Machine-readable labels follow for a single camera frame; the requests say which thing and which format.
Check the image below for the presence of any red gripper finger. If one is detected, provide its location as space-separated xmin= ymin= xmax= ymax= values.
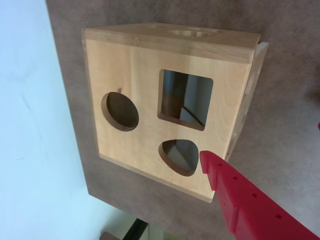
xmin=199 ymin=149 xmax=320 ymax=240

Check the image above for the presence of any wooden shape sorter box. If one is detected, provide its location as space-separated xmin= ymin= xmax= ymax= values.
xmin=81 ymin=22 xmax=270 ymax=204

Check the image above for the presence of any black vertical post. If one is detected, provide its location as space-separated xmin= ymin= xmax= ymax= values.
xmin=123 ymin=217 xmax=151 ymax=240

